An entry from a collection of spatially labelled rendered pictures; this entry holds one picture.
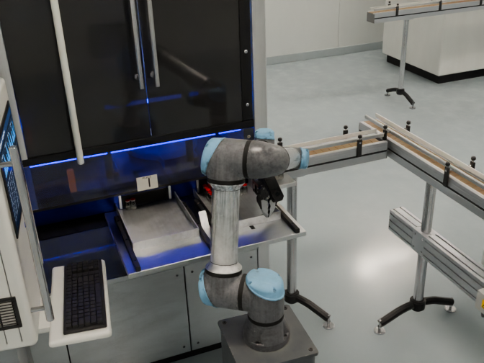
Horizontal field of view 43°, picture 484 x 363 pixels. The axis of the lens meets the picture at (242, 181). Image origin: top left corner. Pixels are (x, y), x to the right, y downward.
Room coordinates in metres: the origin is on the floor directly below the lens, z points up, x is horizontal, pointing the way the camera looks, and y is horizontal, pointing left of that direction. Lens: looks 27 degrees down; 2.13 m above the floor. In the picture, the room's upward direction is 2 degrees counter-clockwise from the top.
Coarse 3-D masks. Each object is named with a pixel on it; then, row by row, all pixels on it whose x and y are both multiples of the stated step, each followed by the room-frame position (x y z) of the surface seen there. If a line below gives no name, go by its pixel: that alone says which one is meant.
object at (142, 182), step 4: (144, 176) 2.23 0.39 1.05; (148, 176) 2.24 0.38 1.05; (152, 176) 2.25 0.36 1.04; (156, 176) 2.25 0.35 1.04; (136, 180) 2.22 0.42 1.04; (140, 180) 2.23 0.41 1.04; (144, 180) 2.23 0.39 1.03; (152, 180) 2.24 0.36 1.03; (156, 180) 2.25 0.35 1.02; (140, 184) 2.23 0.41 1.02; (144, 184) 2.23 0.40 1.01; (148, 184) 2.24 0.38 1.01; (152, 184) 2.24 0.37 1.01; (156, 184) 2.25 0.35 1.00; (140, 188) 2.23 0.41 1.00; (144, 188) 2.23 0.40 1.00; (148, 188) 2.24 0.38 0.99; (152, 188) 2.24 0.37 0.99
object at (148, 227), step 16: (144, 208) 2.27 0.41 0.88; (160, 208) 2.27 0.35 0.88; (176, 208) 2.26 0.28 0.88; (128, 224) 2.15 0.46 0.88; (144, 224) 2.14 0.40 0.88; (160, 224) 2.14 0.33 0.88; (176, 224) 2.13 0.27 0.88; (192, 224) 2.11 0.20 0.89; (144, 240) 1.97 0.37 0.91; (160, 240) 1.99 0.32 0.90; (176, 240) 2.01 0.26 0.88
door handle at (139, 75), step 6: (132, 0) 2.19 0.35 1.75; (132, 6) 2.19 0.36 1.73; (132, 12) 2.19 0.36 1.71; (132, 18) 2.19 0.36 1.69; (132, 24) 2.19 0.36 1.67; (138, 36) 2.19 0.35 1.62; (138, 42) 2.19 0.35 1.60; (138, 48) 2.19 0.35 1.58; (138, 54) 2.19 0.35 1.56; (138, 60) 2.19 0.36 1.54; (138, 66) 2.19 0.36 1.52; (138, 72) 2.19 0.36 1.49; (138, 78) 2.19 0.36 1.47; (138, 84) 2.19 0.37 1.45
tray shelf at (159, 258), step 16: (192, 208) 2.26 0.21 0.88; (112, 224) 2.16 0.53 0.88; (272, 224) 2.11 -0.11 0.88; (192, 240) 2.01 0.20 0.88; (240, 240) 2.00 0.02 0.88; (256, 240) 1.99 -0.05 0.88; (272, 240) 2.00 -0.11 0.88; (128, 256) 1.91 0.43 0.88; (144, 256) 1.91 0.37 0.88; (160, 256) 1.91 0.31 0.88; (176, 256) 1.90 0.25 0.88; (192, 256) 1.90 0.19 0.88; (208, 256) 1.91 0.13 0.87; (128, 272) 1.81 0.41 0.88; (144, 272) 1.82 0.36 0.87
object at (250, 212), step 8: (248, 184) 2.46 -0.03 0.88; (248, 192) 2.38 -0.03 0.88; (200, 200) 2.28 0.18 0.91; (240, 200) 2.31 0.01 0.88; (248, 200) 2.31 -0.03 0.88; (208, 208) 2.25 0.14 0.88; (240, 208) 2.24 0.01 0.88; (248, 208) 2.24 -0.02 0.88; (256, 208) 2.24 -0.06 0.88; (240, 216) 2.18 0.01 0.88; (248, 216) 2.17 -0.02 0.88; (256, 216) 2.11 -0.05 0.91; (264, 216) 2.12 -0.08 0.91; (272, 216) 2.14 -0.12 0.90; (280, 216) 2.15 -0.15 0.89; (240, 224) 2.09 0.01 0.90; (248, 224) 2.10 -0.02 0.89; (256, 224) 2.11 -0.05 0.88
